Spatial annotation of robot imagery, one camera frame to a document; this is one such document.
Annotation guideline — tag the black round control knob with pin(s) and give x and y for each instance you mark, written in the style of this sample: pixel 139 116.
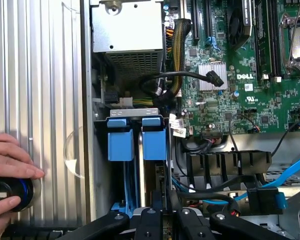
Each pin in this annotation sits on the black round control knob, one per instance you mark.
pixel 17 190

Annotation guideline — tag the empty blue disk carrier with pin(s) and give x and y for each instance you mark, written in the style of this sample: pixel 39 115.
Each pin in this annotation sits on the empty blue disk carrier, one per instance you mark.
pixel 120 145

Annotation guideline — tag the metal locking lever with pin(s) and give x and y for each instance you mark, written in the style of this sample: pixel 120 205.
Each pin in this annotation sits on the metal locking lever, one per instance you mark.
pixel 296 35

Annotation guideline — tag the white barcode tag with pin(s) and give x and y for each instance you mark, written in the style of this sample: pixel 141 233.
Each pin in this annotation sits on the white barcode tag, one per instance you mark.
pixel 177 125

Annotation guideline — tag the person's left hand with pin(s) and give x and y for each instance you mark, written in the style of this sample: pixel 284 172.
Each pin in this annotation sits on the person's left hand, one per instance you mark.
pixel 5 155

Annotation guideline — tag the clear round plastic disc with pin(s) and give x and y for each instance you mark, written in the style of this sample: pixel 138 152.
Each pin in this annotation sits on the clear round plastic disc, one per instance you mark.
pixel 66 162

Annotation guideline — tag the silver finned heatsink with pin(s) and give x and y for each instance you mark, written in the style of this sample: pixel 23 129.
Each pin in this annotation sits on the silver finned heatsink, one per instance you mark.
pixel 210 75

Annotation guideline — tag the silver power supply unit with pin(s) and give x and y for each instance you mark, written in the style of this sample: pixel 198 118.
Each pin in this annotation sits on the silver power supply unit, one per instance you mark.
pixel 127 30

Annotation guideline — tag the black expansion slot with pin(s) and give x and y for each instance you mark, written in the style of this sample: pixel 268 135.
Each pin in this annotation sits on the black expansion slot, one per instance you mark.
pixel 196 20
pixel 208 17

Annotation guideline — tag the installed green RAM stick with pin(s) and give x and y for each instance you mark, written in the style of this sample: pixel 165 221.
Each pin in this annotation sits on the installed green RAM stick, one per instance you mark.
pixel 262 37

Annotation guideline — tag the grey disk bay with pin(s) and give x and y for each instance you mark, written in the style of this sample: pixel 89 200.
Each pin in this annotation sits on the grey disk bay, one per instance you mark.
pixel 130 112

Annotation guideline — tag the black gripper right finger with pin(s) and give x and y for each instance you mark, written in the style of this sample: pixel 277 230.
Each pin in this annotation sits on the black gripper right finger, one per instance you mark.
pixel 192 225

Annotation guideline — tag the green Dell motherboard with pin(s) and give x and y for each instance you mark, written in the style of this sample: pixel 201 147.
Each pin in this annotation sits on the green Dell motherboard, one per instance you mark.
pixel 240 105

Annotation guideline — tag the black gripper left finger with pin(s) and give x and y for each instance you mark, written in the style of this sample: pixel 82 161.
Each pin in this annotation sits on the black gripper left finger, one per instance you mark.
pixel 147 225

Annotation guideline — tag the open grey PC case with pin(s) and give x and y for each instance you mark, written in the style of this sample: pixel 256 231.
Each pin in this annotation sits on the open grey PC case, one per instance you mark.
pixel 86 100

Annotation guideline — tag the black plastic frame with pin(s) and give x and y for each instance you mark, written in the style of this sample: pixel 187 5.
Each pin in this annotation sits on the black plastic frame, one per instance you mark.
pixel 40 233

